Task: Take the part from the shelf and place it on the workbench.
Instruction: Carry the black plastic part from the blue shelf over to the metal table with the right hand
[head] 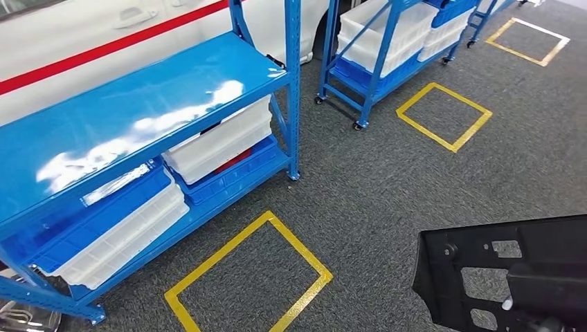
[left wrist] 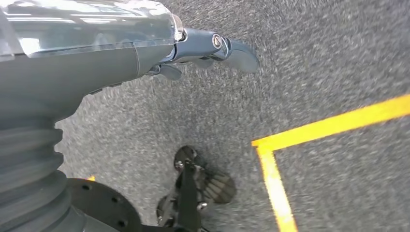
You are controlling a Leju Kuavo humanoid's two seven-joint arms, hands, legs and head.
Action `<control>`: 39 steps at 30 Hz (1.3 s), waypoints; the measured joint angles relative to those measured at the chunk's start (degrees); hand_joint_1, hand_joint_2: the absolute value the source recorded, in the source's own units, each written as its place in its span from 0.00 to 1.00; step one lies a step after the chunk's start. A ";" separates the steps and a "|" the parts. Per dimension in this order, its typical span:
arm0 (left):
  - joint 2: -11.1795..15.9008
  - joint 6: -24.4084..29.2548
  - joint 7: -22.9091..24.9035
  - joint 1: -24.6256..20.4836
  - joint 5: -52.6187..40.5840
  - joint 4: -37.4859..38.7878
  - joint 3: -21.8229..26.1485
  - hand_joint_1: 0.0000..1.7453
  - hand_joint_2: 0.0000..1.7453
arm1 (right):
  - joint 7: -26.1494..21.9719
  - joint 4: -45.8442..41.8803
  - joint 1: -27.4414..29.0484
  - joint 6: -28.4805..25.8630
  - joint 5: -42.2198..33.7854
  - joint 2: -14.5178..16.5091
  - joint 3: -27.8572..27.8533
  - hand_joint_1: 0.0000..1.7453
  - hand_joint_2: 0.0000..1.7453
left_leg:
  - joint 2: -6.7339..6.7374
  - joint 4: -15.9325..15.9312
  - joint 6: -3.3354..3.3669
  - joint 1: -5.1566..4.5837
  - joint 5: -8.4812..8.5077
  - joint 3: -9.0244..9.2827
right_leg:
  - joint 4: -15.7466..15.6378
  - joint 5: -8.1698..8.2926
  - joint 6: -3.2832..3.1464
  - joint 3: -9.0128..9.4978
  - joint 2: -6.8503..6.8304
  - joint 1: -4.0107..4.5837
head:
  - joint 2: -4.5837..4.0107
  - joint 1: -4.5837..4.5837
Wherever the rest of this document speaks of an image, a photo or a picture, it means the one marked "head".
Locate blue metal shelf rack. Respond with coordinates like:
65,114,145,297
0,0,302,326

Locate yellow floor tape square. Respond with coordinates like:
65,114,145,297
164,210,334,332

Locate blue wheeled rack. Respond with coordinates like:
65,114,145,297
467,0,517,49
314,0,482,131

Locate red item in crate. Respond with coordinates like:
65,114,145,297
214,149,253,175

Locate black plastic plate part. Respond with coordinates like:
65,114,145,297
411,214,587,332

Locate chrome stanchion post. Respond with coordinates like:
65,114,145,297
0,275,63,332

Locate white car with red stripe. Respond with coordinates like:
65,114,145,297
0,0,354,127

